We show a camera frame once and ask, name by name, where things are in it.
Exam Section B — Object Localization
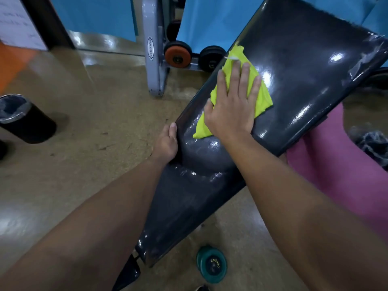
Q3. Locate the white paper sign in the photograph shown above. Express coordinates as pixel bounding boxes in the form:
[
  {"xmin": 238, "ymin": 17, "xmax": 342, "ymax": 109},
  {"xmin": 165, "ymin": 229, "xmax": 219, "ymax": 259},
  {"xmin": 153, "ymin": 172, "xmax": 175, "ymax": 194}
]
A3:
[{"xmin": 0, "ymin": 0, "xmax": 49, "ymax": 52}]

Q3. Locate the teal dumbbell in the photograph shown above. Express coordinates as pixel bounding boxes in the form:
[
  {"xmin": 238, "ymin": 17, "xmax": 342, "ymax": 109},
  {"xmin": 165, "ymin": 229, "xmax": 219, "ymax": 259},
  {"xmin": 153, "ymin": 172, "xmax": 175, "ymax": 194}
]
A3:
[{"xmin": 196, "ymin": 245, "xmax": 228, "ymax": 285}]

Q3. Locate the black dumbbell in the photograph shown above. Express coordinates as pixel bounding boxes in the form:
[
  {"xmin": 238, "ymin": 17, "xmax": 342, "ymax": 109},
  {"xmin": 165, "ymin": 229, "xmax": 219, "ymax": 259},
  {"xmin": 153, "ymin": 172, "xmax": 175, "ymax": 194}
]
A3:
[
  {"xmin": 198, "ymin": 45, "xmax": 227, "ymax": 74},
  {"xmin": 166, "ymin": 19, "xmax": 183, "ymax": 42}
]

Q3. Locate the pink exercise mat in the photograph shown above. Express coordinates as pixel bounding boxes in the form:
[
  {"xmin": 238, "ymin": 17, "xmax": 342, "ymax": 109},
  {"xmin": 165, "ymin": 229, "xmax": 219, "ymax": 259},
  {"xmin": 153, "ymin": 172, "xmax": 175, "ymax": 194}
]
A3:
[{"xmin": 285, "ymin": 102, "xmax": 388, "ymax": 240}]

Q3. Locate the blue cloth sheet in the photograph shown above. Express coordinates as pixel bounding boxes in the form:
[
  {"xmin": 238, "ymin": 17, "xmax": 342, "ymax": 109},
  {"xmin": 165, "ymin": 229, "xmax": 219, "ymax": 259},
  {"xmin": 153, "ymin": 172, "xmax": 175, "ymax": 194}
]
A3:
[
  {"xmin": 362, "ymin": 0, "xmax": 388, "ymax": 37},
  {"xmin": 298, "ymin": 0, "xmax": 380, "ymax": 26},
  {"xmin": 176, "ymin": 0, "xmax": 268, "ymax": 55},
  {"xmin": 48, "ymin": 0, "xmax": 139, "ymax": 43}
]

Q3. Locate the person's right hand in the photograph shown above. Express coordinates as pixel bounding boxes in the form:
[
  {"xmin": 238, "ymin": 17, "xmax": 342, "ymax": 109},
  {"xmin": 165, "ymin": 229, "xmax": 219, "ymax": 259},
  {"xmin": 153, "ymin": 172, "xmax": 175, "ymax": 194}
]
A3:
[{"xmin": 203, "ymin": 59, "xmax": 263, "ymax": 145}]

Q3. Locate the black padded gym bench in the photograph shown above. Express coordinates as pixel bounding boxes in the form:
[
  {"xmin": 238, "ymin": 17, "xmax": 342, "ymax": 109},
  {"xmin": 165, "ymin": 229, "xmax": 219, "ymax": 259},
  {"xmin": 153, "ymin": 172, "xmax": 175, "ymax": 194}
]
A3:
[{"xmin": 112, "ymin": 0, "xmax": 388, "ymax": 291}]

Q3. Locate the person's right forearm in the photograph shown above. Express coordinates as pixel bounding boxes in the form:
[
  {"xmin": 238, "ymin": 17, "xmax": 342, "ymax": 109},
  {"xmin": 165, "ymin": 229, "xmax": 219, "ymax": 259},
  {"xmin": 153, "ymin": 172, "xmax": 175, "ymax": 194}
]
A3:
[{"xmin": 224, "ymin": 134, "xmax": 388, "ymax": 291}]

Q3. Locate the person's left forearm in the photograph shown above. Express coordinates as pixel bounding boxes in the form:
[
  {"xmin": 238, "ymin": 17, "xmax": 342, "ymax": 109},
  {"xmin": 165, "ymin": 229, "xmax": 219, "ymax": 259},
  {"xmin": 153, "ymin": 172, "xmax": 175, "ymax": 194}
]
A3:
[{"xmin": 0, "ymin": 156, "xmax": 167, "ymax": 291}]

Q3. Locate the person's left hand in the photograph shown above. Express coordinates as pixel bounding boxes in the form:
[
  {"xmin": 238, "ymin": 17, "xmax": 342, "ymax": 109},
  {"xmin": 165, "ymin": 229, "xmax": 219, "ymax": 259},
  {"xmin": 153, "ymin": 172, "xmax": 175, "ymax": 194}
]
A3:
[{"xmin": 150, "ymin": 122, "xmax": 179, "ymax": 166}]

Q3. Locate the dark brown door frame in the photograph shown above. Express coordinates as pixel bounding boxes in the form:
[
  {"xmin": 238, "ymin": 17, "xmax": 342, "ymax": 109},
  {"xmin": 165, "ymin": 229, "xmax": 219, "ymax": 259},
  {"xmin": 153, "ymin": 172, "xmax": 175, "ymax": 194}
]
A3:
[{"xmin": 18, "ymin": 0, "xmax": 76, "ymax": 51}]

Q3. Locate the grey metal dumbbell rack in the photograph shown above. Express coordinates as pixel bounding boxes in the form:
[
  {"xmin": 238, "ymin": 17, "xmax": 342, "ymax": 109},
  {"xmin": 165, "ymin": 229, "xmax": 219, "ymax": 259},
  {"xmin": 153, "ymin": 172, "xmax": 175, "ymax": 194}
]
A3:
[{"xmin": 141, "ymin": 0, "xmax": 227, "ymax": 98}]

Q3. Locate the crumpled black plastic bag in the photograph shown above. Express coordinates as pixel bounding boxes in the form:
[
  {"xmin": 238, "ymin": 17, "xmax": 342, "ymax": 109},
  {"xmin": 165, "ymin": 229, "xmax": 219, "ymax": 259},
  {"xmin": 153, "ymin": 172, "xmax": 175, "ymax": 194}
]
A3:
[{"xmin": 346, "ymin": 125, "xmax": 388, "ymax": 171}]

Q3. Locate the black round trash bin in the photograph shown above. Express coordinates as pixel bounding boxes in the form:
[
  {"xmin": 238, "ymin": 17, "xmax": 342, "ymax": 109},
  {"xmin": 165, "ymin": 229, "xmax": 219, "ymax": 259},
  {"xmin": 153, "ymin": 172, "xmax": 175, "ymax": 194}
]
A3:
[{"xmin": 0, "ymin": 93, "xmax": 58, "ymax": 145}]

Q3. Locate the yellow cleaning cloth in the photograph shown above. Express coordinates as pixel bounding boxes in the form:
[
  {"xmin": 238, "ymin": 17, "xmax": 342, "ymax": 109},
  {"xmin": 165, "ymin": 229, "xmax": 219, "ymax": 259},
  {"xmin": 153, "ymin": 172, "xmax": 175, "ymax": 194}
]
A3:
[{"xmin": 192, "ymin": 43, "xmax": 274, "ymax": 139}]

